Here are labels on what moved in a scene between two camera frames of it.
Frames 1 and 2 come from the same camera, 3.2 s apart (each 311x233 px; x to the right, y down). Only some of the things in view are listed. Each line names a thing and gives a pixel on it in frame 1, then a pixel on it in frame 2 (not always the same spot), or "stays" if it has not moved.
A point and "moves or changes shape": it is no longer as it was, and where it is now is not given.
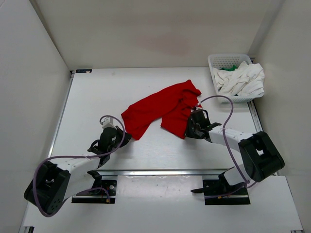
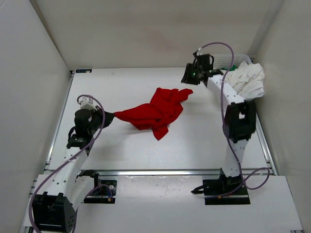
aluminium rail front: [174, 172] stays
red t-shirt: [173, 105] moves or changes shape
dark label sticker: [83, 70] stays
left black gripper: [128, 136] to [109, 117]
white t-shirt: [248, 80] stays
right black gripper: [188, 132] to [187, 78]
